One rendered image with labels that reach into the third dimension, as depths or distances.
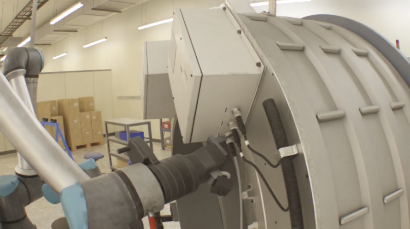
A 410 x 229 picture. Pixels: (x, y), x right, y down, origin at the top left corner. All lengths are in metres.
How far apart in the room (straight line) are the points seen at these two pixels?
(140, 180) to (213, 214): 1.05
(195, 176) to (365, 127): 0.31
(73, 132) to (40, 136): 7.29
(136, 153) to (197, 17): 0.31
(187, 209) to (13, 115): 1.07
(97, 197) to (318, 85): 0.41
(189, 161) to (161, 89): 0.70
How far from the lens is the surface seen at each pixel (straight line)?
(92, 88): 9.52
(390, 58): 0.82
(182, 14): 0.65
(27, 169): 1.36
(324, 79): 0.55
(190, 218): 1.44
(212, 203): 1.46
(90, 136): 8.16
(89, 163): 1.12
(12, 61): 1.16
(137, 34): 9.04
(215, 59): 0.52
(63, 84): 8.95
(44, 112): 7.42
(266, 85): 0.51
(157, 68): 1.09
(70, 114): 7.77
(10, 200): 1.27
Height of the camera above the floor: 1.64
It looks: 4 degrees down
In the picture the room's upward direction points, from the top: 3 degrees counter-clockwise
